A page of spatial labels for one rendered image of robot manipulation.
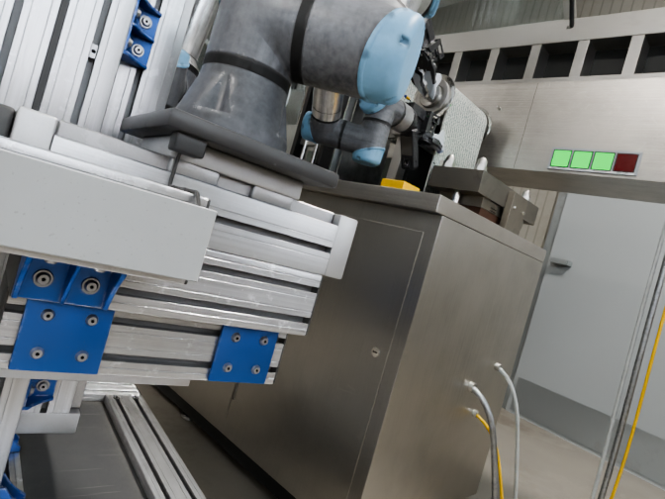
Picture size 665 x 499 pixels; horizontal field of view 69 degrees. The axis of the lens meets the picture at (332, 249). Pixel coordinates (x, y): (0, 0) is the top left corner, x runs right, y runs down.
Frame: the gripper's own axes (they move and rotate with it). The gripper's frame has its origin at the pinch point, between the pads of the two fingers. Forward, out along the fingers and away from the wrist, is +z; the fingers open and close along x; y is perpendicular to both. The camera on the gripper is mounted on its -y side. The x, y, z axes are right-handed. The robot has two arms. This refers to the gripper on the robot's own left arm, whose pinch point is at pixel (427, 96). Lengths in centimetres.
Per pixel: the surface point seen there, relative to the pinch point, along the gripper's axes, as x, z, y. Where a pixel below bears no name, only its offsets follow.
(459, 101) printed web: -5.0, 5.8, 7.9
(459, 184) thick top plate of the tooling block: -18.7, 16.3, -19.2
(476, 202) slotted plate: -22.0, 22.5, -18.1
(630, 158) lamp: -48, 30, 20
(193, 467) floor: 23, 57, -113
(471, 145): -5.0, 21.8, 9.4
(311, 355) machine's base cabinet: -4, 34, -76
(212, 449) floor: 31, 66, -106
